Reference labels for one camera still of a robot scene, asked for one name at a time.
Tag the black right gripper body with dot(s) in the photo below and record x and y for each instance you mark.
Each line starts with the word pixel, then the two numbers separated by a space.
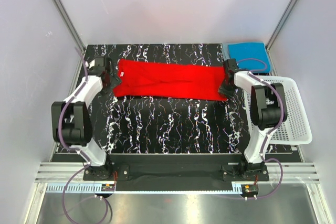
pixel 226 89

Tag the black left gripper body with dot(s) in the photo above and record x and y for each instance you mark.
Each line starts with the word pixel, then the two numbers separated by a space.
pixel 106 87

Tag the red t-shirt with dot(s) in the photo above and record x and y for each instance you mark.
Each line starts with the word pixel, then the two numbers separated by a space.
pixel 169 80

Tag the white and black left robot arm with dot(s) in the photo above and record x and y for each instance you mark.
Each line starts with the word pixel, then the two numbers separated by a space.
pixel 71 123

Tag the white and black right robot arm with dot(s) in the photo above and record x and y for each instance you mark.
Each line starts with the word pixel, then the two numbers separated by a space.
pixel 268 111

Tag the folded grey t-shirt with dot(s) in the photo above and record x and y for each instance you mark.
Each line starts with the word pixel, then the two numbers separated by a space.
pixel 225 51

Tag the folded blue t-shirt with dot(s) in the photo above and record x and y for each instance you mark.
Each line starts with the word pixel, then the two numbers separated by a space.
pixel 251 56

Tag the white plastic laundry basket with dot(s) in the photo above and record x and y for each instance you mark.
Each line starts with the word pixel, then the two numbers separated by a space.
pixel 295 130

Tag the right small connector box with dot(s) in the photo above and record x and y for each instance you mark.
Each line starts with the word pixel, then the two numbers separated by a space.
pixel 250 190

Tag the small connector box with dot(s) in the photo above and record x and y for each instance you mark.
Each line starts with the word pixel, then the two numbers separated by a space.
pixel 108 187
pixel 250 190

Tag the left small connector box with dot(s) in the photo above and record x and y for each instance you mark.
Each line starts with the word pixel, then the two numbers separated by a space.
pixel 108 187

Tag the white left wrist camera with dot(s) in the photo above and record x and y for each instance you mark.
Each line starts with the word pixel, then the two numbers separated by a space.
pixel 89 65

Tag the left aluminium corner post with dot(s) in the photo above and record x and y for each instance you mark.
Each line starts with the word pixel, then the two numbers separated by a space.
pixel 69 24

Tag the aluminium corner post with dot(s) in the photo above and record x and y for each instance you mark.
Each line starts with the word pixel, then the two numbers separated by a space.
pixel 284 18
pixel 69 24

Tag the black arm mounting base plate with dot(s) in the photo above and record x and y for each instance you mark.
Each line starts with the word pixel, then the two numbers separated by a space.
pixel 179 172

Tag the aluminium frame rail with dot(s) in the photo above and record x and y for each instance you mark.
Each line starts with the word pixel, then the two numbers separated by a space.
pixel 73 178

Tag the right aluminium corner post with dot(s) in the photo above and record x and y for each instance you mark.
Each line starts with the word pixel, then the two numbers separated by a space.
pixel 284 18

